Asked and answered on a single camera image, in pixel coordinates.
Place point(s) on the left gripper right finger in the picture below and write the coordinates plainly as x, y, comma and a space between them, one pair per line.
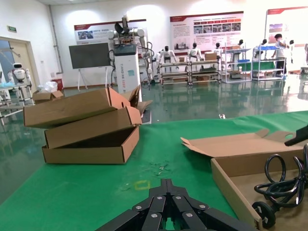
197, 216

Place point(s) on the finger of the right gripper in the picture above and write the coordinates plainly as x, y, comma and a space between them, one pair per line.
300, 136

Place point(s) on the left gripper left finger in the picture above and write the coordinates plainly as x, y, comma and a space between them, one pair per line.
144, 216

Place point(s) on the open cardboard box torn edge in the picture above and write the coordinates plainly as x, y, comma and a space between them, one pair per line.
240, 146

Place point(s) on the small open cardboard box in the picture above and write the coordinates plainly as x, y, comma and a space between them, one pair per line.
84, 155

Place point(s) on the closed brown cardboard box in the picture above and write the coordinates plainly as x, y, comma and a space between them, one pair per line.
91, 130

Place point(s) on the cardboard box with holed flap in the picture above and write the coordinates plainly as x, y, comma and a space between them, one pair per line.
67, 108

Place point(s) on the cardboard box open flaps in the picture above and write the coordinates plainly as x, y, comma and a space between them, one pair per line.
43, 97

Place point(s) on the green table cloth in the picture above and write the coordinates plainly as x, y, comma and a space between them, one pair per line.
72, 192

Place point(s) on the small silver object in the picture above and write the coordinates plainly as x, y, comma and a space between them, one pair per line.
222, 116

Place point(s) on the person in white shirt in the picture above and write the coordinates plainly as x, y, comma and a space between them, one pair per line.
280, 51

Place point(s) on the grey shelving rack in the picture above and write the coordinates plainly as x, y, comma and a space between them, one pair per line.
240, 63

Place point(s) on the shelving rack blue top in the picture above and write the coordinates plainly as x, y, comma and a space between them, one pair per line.
267, 48

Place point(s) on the tall red-framed poster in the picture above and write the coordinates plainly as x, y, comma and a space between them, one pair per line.
288, 21

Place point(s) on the white humanoid robot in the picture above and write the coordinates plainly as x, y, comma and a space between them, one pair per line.
166, 55
217, 51
195, 53
18, 73

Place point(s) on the small brown carton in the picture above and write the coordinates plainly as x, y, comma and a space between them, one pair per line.
210, 56

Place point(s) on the wide red white poster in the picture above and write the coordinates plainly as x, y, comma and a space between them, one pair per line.
207, 36

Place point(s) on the red bin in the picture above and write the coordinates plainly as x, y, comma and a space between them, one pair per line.
59, 84

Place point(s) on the white plastic bag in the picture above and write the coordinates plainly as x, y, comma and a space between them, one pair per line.
48, 87

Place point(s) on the black display on stand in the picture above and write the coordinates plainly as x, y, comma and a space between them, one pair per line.
89, 55

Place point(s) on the beige door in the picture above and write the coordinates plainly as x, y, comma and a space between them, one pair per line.
21, 55

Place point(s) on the green exit sign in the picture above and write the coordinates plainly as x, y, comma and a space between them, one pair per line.
12, 29

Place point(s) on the metal frame workbench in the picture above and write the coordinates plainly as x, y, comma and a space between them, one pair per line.
204, 62
173, 63

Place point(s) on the metal frame table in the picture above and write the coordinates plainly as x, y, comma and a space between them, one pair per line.
4, 89

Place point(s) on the wall panel with photos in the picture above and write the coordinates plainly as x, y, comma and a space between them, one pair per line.
96, 33

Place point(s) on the white wall pipe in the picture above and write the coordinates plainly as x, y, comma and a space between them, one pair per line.
55, 36

